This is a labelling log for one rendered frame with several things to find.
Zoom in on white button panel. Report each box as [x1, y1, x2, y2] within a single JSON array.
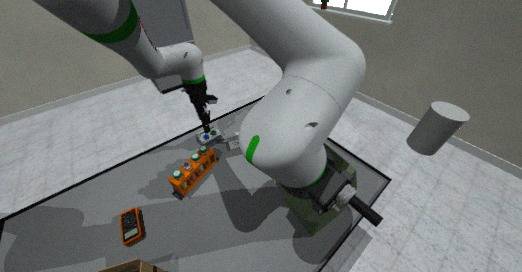
[[196, 124, 223, 148]]

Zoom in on orange handheld multimeter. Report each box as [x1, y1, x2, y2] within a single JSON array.
[[120, 207, 144, 247]]

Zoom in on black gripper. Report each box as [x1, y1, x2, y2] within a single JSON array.
[[189, 92, 211, 134]]

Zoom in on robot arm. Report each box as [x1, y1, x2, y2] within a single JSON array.
[[33, 0, 383, 227]]

